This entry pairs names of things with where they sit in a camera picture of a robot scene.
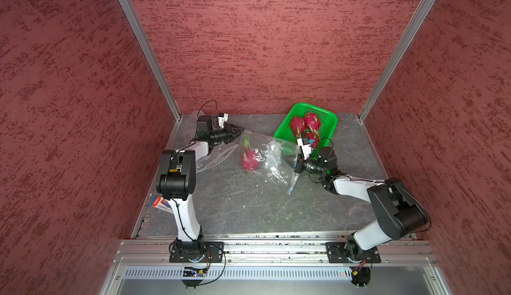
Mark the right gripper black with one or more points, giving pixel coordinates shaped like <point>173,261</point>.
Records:
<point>299,164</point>

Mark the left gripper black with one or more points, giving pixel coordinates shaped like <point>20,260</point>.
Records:
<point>229,134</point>

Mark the clear zip-top bag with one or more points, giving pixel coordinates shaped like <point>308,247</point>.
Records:
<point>279,161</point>
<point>207,153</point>

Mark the bag dragon fruit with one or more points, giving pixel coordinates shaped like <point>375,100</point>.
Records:
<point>252,158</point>
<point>313,139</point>

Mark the clear zip-top bag front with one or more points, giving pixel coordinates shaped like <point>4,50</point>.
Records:
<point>207,153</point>

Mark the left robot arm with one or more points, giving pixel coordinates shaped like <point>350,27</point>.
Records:
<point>176,182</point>

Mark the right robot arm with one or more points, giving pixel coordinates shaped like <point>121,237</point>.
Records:
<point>397,212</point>

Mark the green plastic basket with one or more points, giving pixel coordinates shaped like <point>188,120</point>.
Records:
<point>329,123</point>

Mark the left corner aluminium profile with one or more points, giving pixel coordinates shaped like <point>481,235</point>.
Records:
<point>143,41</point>

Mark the corner aluminium profile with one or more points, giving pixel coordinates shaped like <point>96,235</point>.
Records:
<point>413,26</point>
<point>143,41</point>

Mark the right corner aluminium profile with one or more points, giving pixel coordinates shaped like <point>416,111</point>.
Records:
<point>413,26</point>

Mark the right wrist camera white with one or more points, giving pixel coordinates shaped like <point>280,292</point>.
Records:
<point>305,147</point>

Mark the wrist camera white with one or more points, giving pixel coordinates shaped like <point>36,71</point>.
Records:
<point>221,120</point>
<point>305,147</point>

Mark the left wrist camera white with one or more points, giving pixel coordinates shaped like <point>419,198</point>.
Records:
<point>221,120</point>

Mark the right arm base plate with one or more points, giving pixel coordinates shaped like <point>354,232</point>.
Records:
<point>349,253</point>

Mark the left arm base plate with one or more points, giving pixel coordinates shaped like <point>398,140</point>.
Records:
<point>196,252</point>

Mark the aluminium rail frame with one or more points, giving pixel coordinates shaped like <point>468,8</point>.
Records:
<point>268,256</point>

